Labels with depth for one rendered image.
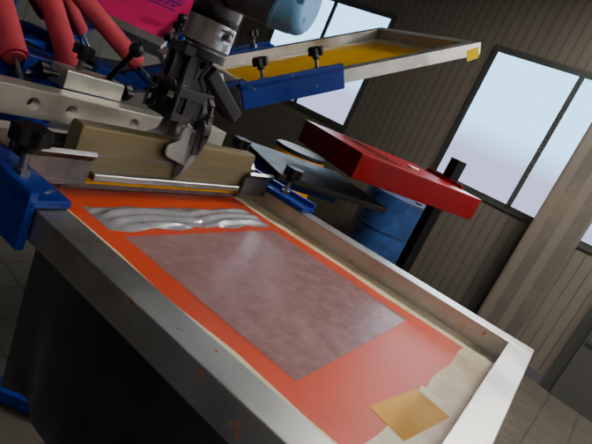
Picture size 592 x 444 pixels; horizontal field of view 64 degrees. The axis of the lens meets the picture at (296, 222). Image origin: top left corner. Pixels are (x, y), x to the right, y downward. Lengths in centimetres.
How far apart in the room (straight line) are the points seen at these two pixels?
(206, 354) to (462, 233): 367
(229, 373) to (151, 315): 9
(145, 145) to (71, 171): 13
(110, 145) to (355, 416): 49
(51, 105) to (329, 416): 69
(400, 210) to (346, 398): 300
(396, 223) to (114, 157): 291
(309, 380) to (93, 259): 25
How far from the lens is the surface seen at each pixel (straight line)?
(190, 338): 43
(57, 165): 69
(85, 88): 102
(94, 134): 72
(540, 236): 367
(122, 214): 71
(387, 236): 352
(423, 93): 429
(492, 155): 398
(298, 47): 193
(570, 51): 408
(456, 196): 189
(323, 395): 51
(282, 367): 52
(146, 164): 79
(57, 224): 56
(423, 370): 67
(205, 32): 77
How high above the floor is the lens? 122
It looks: 15 degrees down
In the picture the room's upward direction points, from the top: 24 degrees clockwise
